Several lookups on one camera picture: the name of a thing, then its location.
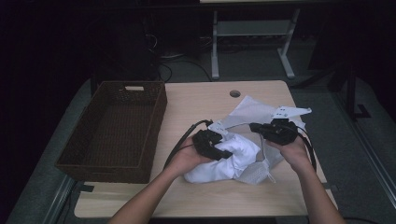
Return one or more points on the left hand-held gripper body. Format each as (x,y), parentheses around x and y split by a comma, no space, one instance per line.
(204,141)

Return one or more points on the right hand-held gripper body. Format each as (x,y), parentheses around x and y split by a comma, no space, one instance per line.
(281,132)

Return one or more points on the white cloth garment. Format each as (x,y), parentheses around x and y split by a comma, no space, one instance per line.
(230,161)

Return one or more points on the white mesh laundry bag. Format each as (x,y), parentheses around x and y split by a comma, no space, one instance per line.
(252,110)

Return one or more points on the dark brown woven basket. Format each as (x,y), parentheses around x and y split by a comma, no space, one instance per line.
(115,130)

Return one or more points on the person's left hand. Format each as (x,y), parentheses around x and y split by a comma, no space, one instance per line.
(186,158)

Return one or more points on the person's right hand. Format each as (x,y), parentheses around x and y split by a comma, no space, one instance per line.
(294,154)

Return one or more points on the grey tape strip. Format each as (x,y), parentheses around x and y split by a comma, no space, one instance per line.
(331,187)

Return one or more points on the black metal stand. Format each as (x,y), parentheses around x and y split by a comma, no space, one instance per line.
(351,93)

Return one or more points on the dark tape strip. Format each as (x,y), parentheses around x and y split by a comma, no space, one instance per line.
(86,188)

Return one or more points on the metal floor rail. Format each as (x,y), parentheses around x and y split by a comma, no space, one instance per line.
(57,199)
(370,161)

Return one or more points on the white metal desk frame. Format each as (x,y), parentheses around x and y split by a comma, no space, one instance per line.
(253,28)

